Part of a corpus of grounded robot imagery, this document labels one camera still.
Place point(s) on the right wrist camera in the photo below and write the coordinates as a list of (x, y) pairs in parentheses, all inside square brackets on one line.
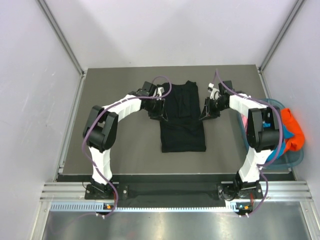
[(216, 92)]

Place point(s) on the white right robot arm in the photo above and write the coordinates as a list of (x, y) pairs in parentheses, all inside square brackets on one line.
[(262, 133)]

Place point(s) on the blue t shirt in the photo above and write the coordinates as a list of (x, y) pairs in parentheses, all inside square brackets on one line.
[(280, 147)]

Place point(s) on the aluminium frame rail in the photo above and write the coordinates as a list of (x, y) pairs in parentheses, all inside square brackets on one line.
[(278, 191)]

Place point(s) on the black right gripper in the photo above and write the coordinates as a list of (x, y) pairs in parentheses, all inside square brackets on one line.
[(207, 112)]

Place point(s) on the pink t shirt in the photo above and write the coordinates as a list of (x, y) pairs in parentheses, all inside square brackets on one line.
[(244, 121)]

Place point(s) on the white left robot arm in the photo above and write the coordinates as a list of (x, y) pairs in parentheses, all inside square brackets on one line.
[(100, 131)]

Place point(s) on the teal laundry basket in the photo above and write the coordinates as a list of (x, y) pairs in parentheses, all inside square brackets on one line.
[(287, 160)]

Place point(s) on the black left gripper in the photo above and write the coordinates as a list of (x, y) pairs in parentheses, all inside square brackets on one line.
[(161, 110)]

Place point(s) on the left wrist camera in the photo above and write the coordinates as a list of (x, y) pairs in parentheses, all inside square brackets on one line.
[(150, 88)]

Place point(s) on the orange t shirt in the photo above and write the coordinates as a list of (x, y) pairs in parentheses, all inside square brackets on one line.
[(294, 137)]

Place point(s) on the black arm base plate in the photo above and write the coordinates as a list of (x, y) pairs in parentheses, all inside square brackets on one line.
[(172, 191)]

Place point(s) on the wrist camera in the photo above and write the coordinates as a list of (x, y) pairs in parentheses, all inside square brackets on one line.
[(216, 92), (150, 88)]

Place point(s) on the black t shirt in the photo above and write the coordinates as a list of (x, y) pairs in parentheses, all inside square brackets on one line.
[(183, 131)]

